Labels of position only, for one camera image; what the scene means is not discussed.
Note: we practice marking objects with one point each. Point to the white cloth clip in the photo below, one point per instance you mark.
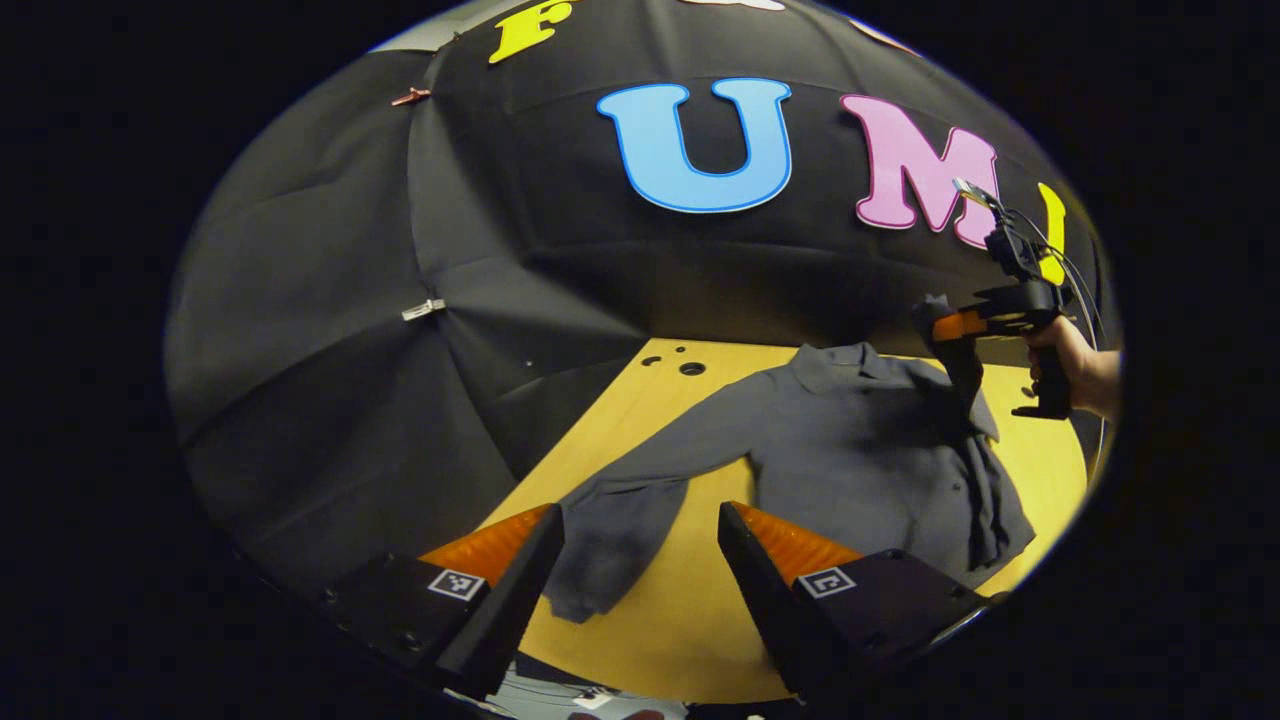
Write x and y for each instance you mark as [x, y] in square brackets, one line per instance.
[424, 309]

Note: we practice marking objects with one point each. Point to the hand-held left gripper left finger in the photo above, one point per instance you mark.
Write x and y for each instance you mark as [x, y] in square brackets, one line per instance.
[520, 590]

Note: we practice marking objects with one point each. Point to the grey long-sleeved shirt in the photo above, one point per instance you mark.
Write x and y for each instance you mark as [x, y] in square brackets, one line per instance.
[850, 450]

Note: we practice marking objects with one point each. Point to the black backdrop cloth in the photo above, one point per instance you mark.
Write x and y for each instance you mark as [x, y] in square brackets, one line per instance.
[400, 250]

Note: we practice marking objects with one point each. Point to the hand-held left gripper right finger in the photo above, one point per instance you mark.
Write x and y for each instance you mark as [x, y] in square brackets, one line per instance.
[755, 590]

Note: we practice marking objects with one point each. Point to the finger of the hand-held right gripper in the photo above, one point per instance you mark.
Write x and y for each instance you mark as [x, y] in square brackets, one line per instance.
[958, 326]

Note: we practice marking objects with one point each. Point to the red cloth clip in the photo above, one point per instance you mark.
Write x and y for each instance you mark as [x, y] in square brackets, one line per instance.
[410, 96]

